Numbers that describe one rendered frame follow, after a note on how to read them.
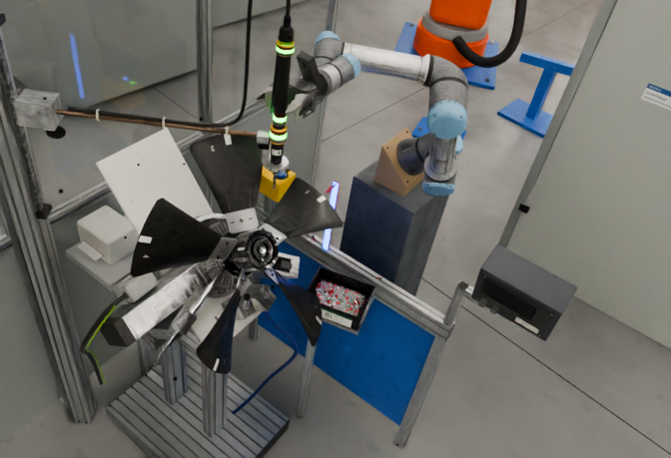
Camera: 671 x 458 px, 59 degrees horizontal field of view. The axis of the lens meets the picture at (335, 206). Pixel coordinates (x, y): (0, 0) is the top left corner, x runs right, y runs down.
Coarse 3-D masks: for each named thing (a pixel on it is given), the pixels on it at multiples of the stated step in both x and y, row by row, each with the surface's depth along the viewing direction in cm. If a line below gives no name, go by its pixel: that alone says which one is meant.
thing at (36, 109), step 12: (12, 96) 150; (24, 96) 152; (36, 96) 153; (48, 96) 154; (12, 108) 152; (24, 108) 150; (36, 108) 150; (48, 108) 150; (60, 108) 157; (24, 120) 153; (36, 120) 153; (48, 120) 153; (60, 120) 158
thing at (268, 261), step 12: (240, 240) 171; (252, 240) 170; (264, 240) 173; (276, 240) 175; (240, 252) 170; (252, 252) 170; (276, 252) 175; (228, 264) 176; (240, 264) 172; (252, 264) 169; (264, 264) 172
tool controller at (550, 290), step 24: (504, 264) 178; (528, 264) 177; (480, 288) 184; (504, 288) 176; (528, 288) 173; (552, 288) 172; (576, 288) 172; (504, 312) 185; (528, 312) 176; (552, 312) 170
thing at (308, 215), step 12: (300, 180) 200; (288, 192) 196; (300, 192) 197; (312, 192) 198; (288, 204) 192; (300, 204) 194; (312, 204) 195; (324, 204) 197; (276, 216) 188; (288, 216) 189; (300, 216) 190; (312, 216) 191; (324, 216) 194; (336, 216) 197; (276, 228) 184; (288, 228) 185; (300, 228) 187; (312, 228) 188; (324, 228) 191
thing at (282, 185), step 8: (264, 168) 225; (264, 176) 221; (272, 176) 222; (288, 176) 223; (264, 184) 224; (272, 184) 221; (280, 184) 219; (288, 184) 223; (264, 192) 226; (272, 192) 223; (280, 192) 221; (280, 200) 224
